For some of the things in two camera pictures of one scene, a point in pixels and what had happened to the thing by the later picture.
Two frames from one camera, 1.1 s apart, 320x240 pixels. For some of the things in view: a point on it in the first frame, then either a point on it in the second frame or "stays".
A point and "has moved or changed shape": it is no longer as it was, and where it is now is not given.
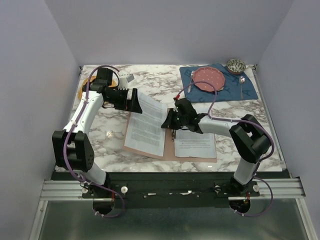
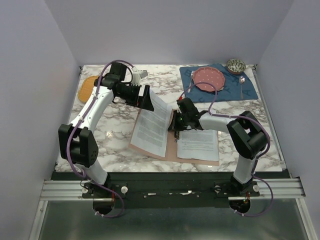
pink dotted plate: [210, 74] stays
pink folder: [169, 150] has moved or changed shape
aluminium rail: [71, 190] stays
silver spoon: [241, 80] stays
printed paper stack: [191, 143] stays
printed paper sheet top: [145, 132] has moved or changed shape
